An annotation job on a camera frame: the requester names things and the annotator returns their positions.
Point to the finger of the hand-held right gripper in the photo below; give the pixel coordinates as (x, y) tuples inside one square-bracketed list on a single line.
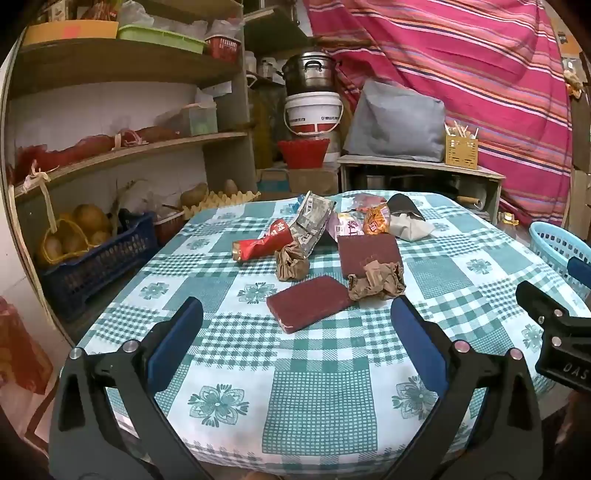
[(581, 272), (540, 302)]

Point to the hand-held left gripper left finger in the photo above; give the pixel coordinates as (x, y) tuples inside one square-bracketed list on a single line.
[(175, 341)]

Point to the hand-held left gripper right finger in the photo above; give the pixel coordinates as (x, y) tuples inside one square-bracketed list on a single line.
[(420, 350)]

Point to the light blue plastic basket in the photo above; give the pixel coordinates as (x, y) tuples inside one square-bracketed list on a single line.
[(554, 244)]

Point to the red snack wrapper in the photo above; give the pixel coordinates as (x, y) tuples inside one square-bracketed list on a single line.
[(263, 242)]

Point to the orange snack packet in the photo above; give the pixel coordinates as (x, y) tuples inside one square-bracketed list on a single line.
[(376, 219)]

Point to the black and white pouch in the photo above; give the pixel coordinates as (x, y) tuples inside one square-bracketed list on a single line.
[(406, 207)]

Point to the purple snack packet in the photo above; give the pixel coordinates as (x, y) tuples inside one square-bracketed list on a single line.
[(344, 227)]

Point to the clear packet with red print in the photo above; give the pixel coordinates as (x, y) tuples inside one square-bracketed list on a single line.
[(369, 201)]

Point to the person's right forearm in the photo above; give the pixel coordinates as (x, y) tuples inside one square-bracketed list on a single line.
[(577, 429)]

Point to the large crumpled brown paper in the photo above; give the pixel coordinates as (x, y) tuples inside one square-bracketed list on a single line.
[(376, 281)]

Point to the green checkered tablecloth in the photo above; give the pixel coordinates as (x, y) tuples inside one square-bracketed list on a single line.
[(323, 369)]

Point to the dark blue plastic crate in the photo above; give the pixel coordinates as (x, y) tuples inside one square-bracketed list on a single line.
[(101, 267)]

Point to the small crumpled brown paper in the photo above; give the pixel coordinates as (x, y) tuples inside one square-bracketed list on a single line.
[(292, 263)]

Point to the yellow egg tray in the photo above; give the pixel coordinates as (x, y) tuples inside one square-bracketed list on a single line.
[(221, 201)]

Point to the red plastic bag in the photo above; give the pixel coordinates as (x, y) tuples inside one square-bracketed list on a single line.
[(21, 346)]

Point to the silver printed packet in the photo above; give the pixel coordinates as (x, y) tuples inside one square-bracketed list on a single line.
[(313, 221)]

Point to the wooden chopstick holder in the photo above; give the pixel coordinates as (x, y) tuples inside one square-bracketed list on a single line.
[(461, 152)]

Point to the wooden side cabinet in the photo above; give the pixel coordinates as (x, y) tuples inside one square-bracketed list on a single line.
[(415, 165)]

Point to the yellow dried bundle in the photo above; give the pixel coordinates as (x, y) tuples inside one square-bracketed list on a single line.
[(574, 81)]

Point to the cardboard box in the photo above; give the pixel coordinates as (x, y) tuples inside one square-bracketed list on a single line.
[(314, 182)]

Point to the sweet potato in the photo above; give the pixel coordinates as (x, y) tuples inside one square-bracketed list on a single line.
[(152, 134)]

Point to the red mesh bag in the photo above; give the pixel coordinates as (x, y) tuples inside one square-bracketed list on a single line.
[(69, 157)]

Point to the green box in plastic bag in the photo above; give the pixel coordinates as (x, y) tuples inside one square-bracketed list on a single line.
[(198, 120)]

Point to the red scalloped plastic basket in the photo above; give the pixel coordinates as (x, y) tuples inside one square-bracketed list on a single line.
[(302, 154)]

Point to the yellow oil jug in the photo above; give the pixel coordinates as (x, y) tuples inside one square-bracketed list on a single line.
[(265, 124)]

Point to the red striped cloth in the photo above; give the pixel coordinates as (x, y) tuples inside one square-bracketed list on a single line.
[(461, 69)]

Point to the white plastic bucket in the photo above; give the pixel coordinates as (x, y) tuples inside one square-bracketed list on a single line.
[(314, 113)]

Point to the wooden shelf unit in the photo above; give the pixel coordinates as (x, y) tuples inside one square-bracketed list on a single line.
[(115, 67)]

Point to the small red plastic basket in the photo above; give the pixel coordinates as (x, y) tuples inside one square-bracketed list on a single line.
[(222, 47)]

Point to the steel cooking pot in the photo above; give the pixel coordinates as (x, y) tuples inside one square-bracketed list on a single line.
[(309, 74)]

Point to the green plastic tray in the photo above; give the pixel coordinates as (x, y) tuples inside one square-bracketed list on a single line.
[(161, 39)]

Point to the yellow box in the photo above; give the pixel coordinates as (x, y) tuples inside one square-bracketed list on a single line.
[(69, 33)]

